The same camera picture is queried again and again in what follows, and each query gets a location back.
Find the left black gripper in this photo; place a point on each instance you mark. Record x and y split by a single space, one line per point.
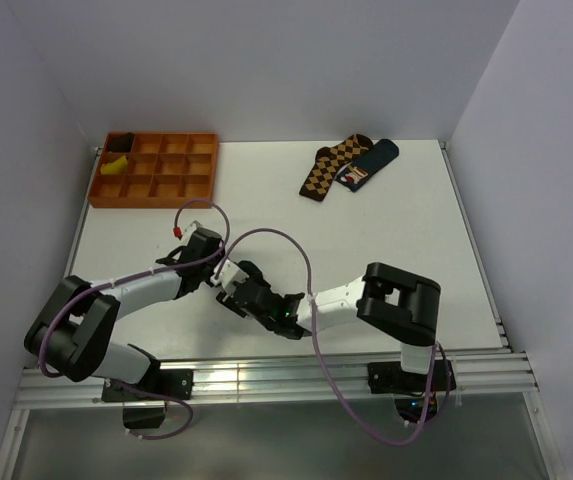
222 256

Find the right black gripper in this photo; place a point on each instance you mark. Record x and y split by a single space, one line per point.
227 300

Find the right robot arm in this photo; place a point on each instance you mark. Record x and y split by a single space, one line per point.
396 302

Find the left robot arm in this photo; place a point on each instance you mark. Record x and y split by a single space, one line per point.
72 333

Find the orange compartment tray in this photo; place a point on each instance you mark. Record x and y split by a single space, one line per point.
165 169

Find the rolled yellow sock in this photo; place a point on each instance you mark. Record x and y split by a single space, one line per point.
115 167

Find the rolled black sock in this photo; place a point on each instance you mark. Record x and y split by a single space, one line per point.
120 143

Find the brown argyle sock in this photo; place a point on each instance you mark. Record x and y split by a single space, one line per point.
328 162

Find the navy snowman sock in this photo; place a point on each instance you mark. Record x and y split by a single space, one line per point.
361 170

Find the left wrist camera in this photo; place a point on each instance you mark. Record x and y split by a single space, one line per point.
188 227

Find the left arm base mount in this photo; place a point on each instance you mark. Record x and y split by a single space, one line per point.
145 405

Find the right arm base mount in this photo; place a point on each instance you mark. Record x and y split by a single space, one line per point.
408 389

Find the aluminium front rail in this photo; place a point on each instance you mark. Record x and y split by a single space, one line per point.
283 379

